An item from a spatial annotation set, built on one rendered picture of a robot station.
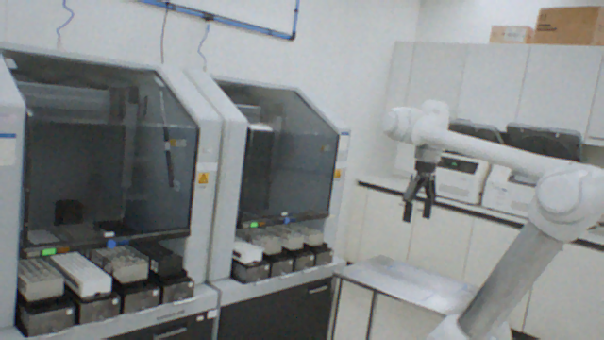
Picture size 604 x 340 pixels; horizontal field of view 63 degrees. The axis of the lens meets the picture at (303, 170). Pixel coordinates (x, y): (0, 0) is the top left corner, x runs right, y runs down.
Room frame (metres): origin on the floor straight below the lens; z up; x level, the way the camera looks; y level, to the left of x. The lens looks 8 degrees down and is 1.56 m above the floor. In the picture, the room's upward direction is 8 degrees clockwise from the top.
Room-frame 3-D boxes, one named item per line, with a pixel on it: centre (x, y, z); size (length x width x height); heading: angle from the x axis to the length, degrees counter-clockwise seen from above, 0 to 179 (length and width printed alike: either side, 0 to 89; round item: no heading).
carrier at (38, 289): (1.50, 0.78, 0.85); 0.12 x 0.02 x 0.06; 138
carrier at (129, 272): (1.73, 0.57, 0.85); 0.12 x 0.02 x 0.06; 139
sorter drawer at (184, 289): (2.00, 0.64, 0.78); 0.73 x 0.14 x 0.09; 48
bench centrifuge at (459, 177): (4.22, -1.37, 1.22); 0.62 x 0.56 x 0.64; 136
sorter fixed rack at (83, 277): (1.68, 0.75, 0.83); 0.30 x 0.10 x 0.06; 48
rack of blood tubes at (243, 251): (2.21, 0.28, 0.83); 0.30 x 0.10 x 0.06; 48
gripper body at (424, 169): (1.72, -0.42, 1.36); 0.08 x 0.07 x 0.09; 138
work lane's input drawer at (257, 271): (2.30, 0.37, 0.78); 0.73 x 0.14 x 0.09; 48
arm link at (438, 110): (1.71, -0.41, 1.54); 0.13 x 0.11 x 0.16; 132
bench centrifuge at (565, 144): (3.84, -1.81, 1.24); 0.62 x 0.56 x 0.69; 139
